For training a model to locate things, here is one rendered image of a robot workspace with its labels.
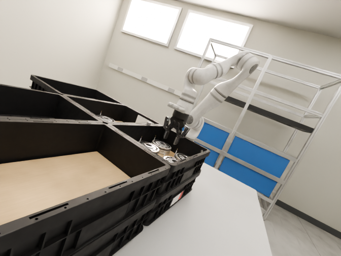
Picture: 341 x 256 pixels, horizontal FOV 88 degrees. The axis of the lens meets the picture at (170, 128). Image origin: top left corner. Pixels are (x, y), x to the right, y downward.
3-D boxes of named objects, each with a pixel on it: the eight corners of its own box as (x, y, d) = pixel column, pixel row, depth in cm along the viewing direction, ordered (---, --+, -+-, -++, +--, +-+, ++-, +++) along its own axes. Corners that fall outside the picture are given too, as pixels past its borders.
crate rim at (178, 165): (161, 129, 98) (163, 125, 97) (209, 155, 85) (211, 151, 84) (103, 128, 63) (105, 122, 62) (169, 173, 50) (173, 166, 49)
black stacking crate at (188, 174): (155, 144, 100) (162, 126, 97) (201, 172, 87) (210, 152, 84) (96, 152, 65) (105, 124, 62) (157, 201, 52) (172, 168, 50)
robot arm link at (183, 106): (166, 105, 78) (171, 92, 77) (178, 108, 87) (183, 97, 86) (181, 113, 73) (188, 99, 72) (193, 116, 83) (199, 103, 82)
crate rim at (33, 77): (95, 92, 124) (96, 89, 123) (124, 108, 111) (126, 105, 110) (28, 78, 89) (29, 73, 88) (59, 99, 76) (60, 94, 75)
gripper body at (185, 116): (193, 114, 83) (185, 132, 85) (179, 107, 87) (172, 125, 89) (186, 112, 76) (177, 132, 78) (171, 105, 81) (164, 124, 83)
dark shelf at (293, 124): (224, 100, 291) (225, 97, 290) (302, 131, 254) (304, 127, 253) (221, 97, 249) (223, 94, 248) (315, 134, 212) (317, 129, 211)
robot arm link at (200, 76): (197, 71, 71) (223, 64, 77) (185, 69, 78) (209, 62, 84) (198, 88, 75) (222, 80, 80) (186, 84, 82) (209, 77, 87)
